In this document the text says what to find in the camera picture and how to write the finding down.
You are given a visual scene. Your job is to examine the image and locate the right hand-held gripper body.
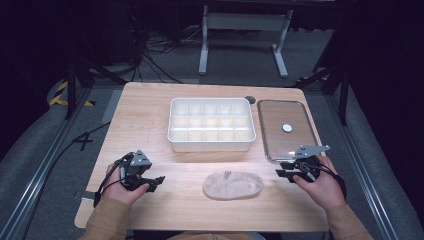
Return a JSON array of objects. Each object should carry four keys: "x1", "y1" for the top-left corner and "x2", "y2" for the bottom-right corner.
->
[{"x1": 293, "y1": 144, "x2": 331, "y2": 184}]

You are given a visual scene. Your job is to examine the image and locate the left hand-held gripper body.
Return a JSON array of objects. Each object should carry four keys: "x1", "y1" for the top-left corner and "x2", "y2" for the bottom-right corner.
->
[{"x1": 119, "y1": 149, "x2": 154, "y2": 193}]

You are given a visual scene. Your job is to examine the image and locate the white divided storage box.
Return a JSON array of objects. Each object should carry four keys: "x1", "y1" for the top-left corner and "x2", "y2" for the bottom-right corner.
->
[{"x1": 166, "y1": 97, "x2": 257, "y2": 153}]

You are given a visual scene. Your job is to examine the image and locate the person's right hand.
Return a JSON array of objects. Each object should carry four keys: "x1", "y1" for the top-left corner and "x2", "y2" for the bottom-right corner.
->
[{"x1": 293, "y1": 154, "x2": 348, "y2": 210}]

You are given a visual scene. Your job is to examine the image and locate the person's left hand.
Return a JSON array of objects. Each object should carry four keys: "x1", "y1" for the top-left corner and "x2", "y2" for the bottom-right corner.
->
[{"x1": 101, "y1": 163, "x2": 151, "y2": 206}]

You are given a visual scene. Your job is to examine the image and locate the clear plastic lid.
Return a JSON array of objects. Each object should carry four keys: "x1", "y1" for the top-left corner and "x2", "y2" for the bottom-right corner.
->
[{"x1": 256, "y1": 99, "x2": 320, "y2": 164}]

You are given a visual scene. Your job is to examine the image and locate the black tape cross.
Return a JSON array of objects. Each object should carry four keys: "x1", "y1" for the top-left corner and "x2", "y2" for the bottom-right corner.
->
[{"x1": 72, "y1": 132, "x2": 95, "y2": 152}]

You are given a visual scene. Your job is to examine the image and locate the black tripod stand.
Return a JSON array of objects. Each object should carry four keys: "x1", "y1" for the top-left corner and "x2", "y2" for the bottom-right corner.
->
[
  {"x1": 64, "y1": 54, "x2": 128, "y2": 120},
  {"x1": 293, "y1": 63, "x2": 352, "y2": 127}
]

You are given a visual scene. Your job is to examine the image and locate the yellow black hazard tape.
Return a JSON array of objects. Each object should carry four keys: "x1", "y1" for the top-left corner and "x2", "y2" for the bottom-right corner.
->
[{"x1": 49, "y1": 80, "x2": 96, "y2": 108}]

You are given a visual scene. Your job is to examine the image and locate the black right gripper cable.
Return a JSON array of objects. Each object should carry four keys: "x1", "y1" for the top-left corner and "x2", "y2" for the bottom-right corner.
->
[{"x1": 313, "y1": 162, "x2": 348, "y2": 201}]

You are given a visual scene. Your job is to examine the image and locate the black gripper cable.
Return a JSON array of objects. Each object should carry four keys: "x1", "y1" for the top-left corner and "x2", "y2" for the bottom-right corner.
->
[
  {"x1": 93, "y1": 156, "x2": 129, "y2": 208},
  {"x1": 313, "y1": 162, "x2": 348, "y2": 201}
]

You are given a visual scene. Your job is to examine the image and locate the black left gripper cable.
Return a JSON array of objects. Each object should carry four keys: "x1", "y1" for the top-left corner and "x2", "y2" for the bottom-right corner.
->
[{"x1": 93, "y1": 156, "x2": 129, "y2": 208}]

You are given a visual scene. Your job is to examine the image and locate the grey metal floor rail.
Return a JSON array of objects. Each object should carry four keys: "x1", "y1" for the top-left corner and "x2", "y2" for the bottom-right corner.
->
[
  {"x1": 324, "y1": 94, "x2": 401, "y2": 240},
  {"x1": 0, "y1": 87, "x2": 93, "y2": 240}
]

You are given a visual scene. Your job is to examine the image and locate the black floor cable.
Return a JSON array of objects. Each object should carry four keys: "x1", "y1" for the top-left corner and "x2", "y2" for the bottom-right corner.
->
[{"x1": 19, "y1": 122, "x2": 111, "y2": 240}]

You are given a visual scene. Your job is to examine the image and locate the bundle of black cables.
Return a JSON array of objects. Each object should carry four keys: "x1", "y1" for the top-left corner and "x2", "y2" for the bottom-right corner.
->
[{"x1": 131, "y1": 28, "x2": 203, "y2": 84}]

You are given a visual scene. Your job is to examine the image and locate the grey metal stand frame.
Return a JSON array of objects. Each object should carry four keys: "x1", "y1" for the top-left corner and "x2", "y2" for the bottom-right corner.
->
[{"x1": 198, "y1": 4, "x2": 294, "y2": 79}]

